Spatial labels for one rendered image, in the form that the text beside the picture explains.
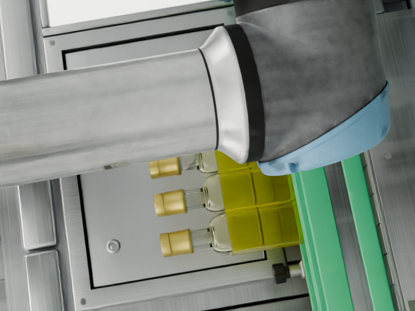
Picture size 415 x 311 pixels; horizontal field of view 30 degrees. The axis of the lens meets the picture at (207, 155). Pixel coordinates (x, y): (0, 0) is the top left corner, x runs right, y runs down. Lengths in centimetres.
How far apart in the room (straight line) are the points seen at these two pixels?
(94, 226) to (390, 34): 55
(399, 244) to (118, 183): 50
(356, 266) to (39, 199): 55
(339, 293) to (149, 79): 46
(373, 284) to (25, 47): 73
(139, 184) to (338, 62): 70
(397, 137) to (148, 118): 47
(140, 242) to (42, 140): 66
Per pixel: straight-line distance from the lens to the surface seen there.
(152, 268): 124
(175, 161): 112
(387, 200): 98
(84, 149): 60
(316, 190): 98
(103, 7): 137
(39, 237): 128
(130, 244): 124
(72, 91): 61
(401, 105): 101
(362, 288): 98
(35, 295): 127
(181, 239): 109
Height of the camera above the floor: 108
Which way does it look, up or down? level
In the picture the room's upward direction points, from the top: 100 degrees counter-clockwise
